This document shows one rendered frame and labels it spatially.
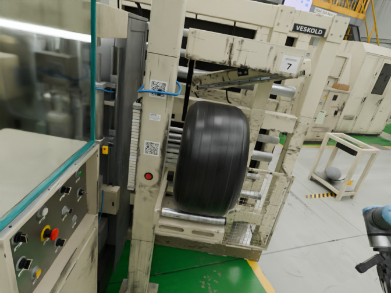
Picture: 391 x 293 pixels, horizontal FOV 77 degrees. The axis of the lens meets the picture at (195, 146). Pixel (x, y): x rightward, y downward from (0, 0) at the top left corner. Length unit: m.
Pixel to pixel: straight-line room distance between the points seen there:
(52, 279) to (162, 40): 0.98
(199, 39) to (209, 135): 0.53
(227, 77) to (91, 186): 0.94
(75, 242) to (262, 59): 1.21
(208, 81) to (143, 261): 1.16
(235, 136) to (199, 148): 0.16
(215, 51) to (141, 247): 1.18
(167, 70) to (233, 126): 0.37
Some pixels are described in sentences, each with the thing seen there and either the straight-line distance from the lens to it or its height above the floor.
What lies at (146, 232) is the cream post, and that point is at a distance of 1.53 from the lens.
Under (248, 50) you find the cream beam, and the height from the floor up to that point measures 1.73.
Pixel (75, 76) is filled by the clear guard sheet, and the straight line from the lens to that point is 0.92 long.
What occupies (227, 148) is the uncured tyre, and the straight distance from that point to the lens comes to 1.04.
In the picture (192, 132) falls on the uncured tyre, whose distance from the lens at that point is 1.05.
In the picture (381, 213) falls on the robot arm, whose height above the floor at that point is 1.24.
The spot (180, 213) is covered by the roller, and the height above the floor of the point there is 0.92.
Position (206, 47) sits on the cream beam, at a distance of 1.35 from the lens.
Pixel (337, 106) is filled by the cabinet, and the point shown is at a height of 0.90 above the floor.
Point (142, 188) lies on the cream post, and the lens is 1.35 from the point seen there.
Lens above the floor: 1.75
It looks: 24 degrees down
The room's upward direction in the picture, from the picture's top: 11 degrees clockwise
